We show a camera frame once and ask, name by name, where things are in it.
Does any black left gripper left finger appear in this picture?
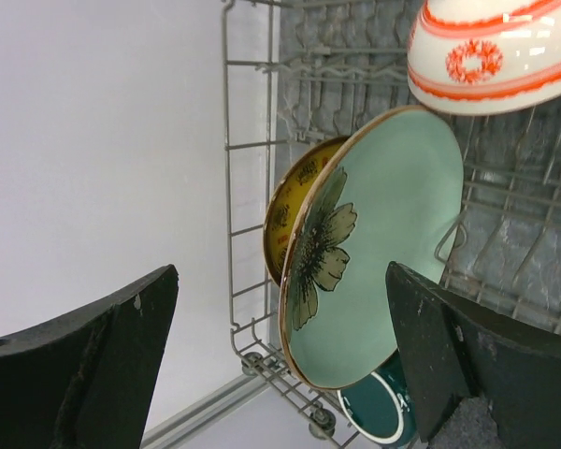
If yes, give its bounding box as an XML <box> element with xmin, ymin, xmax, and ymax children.
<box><xmin>0</xmin><ymin>265</ymin><xmax>179</xmax><ymax>448</ymax></box>

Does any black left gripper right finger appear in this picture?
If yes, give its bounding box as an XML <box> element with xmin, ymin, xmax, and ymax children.
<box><xmin>385</xmin><ymin>262</ymin><xmax>561</xmax><ymax>448</ymax></box>

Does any green flower plate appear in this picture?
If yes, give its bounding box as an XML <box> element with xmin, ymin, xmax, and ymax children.
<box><xmin>279</xmin><ymin>106</ymin><xmax>464</xmax><ymax>390</ymax></box>

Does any dark teal mug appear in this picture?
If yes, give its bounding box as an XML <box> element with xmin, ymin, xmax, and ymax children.
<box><xmin>337</xmin><ymin>351</ymin><xmax>417</xmax><ymax>448</ymax></box>

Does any yellow patterned plate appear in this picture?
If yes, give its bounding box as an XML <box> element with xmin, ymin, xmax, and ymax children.
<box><xmin>263</xmin><ymin>136</ymin><xmax>350</xmax><ymax>286</ymax></box>

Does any white orange patterned bowl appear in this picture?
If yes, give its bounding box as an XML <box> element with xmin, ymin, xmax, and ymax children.
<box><xmin>407</xmin><ymin>0</ymin><xmax>561</xmax><ymax>116</ymax></box>

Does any grey wire dish rack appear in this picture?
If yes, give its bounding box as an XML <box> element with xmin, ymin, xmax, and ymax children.
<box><xmin>222</xmin><ymin>1</ymin><xmax>561</xmax><ymax>448</ymax></box>

